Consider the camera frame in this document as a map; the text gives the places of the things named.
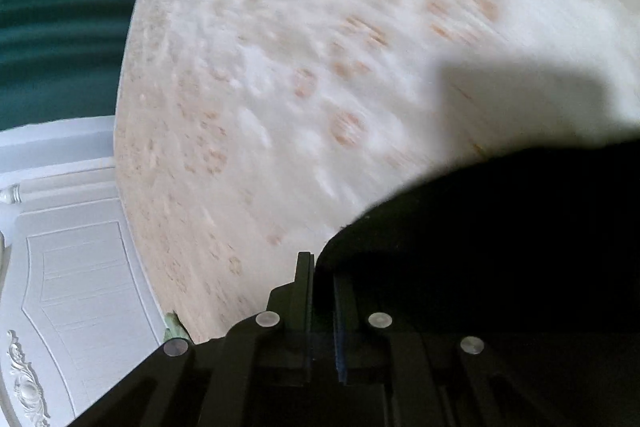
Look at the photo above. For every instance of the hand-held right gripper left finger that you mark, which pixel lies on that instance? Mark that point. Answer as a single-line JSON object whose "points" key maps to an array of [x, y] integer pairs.
{"points": [[300, 307]]}

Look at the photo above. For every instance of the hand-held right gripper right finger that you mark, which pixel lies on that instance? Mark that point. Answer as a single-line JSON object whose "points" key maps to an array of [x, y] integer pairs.
{"points": [[341, 342]]}

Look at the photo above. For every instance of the green cloth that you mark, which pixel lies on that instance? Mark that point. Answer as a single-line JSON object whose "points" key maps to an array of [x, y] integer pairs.
{"points": [[175, 329]]}

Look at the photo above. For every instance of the black fleece garment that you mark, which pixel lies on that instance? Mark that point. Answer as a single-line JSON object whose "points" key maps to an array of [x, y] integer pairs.
{"points": [[500, 232]]}

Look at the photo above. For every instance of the white carved headboard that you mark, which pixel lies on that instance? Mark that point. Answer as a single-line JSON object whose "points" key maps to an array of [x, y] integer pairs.
{"points": [[75, 282]]}

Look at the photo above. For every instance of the beige floral bedspread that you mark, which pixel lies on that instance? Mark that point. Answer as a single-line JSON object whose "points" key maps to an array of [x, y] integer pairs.
{"points": [[300, 57]]}

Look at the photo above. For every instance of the teal curtain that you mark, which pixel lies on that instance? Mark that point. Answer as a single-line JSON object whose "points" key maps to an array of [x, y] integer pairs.
{"points": [[60, 32]]}

